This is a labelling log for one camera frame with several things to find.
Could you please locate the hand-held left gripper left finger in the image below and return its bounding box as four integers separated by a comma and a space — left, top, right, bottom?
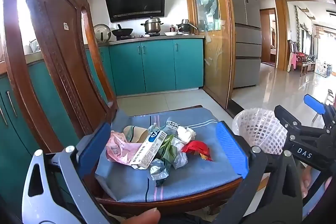
22, 123, 113, 224

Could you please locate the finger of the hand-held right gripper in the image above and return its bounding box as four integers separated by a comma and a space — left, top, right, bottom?
274, 105, 332, 141
304, 94, 336, 132

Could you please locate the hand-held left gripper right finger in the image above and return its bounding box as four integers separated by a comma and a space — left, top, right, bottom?
210, 121, 303, 224

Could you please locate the pink plastic bag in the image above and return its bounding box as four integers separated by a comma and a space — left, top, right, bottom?
105, 131, 143, 166

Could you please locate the white plastic mesh basket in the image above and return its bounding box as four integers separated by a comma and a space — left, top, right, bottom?
232, 108, 289, 156

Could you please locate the red foil wrapper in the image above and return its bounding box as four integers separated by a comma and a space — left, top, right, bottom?
182, 140, 214, 162

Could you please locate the crushed beige paper cup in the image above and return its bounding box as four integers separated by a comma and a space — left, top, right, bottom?
123, 126, 149, 144

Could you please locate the white tissue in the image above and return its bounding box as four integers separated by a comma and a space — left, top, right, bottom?
176, 126, 197, 144

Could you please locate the white and blue carton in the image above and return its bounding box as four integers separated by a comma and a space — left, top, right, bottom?
129, 130, 168, 169

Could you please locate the white bag with green vegetable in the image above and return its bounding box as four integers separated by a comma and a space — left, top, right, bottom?
157, 135, 188, 169

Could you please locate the clear printed plastic wrapper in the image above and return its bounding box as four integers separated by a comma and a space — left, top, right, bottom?
164, 120, 180, 135

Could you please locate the silver foil wrapper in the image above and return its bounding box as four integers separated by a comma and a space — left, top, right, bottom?
150, 158, 174, 188

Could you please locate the person's right hand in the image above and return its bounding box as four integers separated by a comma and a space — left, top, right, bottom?
300, 169, 334, 199

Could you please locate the person's left hand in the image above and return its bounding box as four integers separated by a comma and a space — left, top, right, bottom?
123, 208, 161, 224

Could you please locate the wooden armchair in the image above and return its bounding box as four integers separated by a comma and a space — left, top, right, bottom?
289, 40, 315, 76

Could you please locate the pink cloth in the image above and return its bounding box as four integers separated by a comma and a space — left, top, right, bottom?
288, 52, 299, 72

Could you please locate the blue striped seat cushion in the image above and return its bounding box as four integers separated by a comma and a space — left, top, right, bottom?
95, 106, 243, 203

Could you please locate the grey multi-door fridge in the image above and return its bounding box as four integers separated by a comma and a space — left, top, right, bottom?
227, 0, 262, 88

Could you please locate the round metal pot lid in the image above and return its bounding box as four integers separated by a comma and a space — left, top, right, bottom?
93, 24, 112, 43

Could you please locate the black gas stove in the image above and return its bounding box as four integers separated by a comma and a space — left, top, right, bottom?
115, 33, 160, 40

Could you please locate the black wok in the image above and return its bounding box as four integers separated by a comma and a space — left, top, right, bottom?
112, 24, 134, 38

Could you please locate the white dish rack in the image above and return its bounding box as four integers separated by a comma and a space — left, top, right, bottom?
29, 39, 41, 52

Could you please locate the carved wooden chair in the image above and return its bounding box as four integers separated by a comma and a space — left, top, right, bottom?
3, 0, 247, 217

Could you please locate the grey kitchen countertop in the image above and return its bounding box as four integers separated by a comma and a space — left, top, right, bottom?
24, 34, 206, 64

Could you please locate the small dark saucepan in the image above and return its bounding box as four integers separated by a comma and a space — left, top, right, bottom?
176, 19, 197, 33

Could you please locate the steel stock pot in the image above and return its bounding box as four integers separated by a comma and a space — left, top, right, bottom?
141, 17, 164, 34

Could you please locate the wooden framed glass door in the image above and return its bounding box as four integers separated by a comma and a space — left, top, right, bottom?
185, 0, 235, 109

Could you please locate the wooden doorway frame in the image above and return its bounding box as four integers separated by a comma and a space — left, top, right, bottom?
259, 0, 289, 72

